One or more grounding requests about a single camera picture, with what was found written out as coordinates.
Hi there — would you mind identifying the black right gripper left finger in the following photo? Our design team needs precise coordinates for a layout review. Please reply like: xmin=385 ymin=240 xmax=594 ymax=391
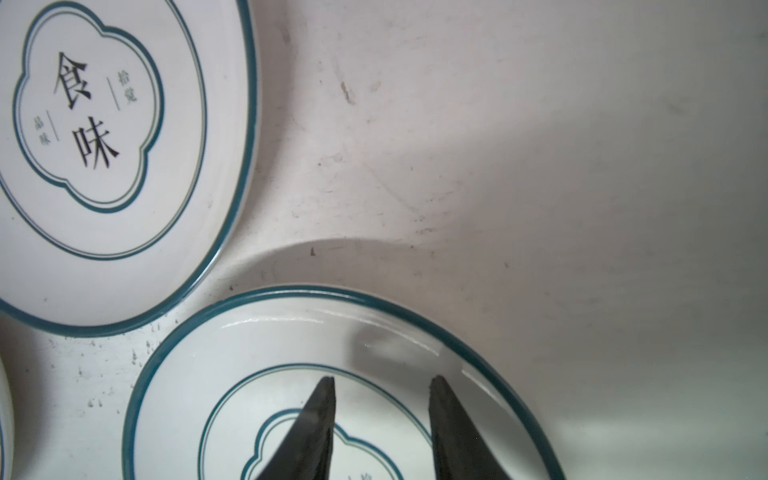
xmin=258 ymin=376 xmax=336 ymax=480

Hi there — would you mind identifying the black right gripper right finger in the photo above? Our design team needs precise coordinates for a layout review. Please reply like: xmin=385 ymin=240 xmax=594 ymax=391
xmin=428 ymin=375 xmax=510 ymax=480

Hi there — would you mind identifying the white green-rim plate front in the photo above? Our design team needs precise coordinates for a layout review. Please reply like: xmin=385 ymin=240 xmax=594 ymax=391
xmin=122 ymin=285 xmax=565 ymax=479

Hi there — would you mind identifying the white green-rim plate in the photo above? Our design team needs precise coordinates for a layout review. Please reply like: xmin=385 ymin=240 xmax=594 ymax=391
xmin=122 ymin=285 xmax=565 ymax=479
xmin=1 ymin=1 xmax=262 ymax=337

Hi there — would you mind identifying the white green-rim plate rear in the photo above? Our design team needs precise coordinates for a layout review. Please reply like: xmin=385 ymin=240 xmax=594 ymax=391
xmin=1 ymin=1 xmax=262 ymax=337

